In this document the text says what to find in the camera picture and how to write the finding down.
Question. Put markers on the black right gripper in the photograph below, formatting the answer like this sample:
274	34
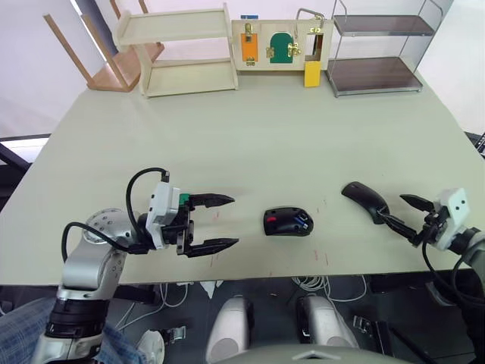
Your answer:
432	227

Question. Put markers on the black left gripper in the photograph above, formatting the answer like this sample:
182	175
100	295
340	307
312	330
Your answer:
180	231

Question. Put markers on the black mouse cover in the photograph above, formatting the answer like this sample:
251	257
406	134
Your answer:
363	195

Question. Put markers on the black mouse base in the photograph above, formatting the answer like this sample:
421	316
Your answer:
288	227

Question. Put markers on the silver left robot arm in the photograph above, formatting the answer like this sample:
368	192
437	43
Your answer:
89	261

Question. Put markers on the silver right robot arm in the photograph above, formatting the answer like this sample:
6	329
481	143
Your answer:
478	246

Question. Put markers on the white paper scrap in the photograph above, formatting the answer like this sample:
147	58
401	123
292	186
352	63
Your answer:
210	288

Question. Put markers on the dark electronic equipment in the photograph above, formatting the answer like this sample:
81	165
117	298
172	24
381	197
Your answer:
480	142

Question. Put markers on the grey rounded robot leg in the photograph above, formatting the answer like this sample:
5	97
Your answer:
231	326
322	322

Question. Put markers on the silver black clamp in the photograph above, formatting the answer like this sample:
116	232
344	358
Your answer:
174	334
365	324

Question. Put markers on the white shoe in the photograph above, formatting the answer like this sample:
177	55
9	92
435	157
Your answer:
151	345

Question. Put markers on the metal rack with brown shelves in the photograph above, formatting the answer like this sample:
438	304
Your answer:
371	74

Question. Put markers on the light wooden two-tier shelf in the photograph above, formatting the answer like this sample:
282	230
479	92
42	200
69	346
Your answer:
189	77

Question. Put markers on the grey robot torso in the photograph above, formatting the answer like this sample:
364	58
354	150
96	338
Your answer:
303	358

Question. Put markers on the yellow board door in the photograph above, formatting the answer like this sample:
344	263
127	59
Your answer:
312	74

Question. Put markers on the brown wooden stool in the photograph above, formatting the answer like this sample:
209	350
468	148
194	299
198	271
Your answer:
110	77

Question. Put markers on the orange board door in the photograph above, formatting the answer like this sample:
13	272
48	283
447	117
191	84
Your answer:
249	47

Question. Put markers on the green arched board door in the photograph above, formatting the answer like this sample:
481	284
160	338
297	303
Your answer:
279	49

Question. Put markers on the wooden lock board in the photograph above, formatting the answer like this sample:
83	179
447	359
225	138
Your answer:
263	26

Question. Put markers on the small blue box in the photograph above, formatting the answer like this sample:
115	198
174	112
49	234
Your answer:
249	17

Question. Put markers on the blue jeans leg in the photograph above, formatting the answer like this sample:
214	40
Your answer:
19	326

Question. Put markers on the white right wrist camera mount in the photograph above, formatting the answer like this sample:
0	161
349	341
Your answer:
456	201

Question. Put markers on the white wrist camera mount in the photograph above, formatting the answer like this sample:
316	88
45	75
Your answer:
456	201
163	204

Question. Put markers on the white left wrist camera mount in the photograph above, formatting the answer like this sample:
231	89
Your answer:
163	204

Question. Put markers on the black metal frame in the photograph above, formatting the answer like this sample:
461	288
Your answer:
15	161

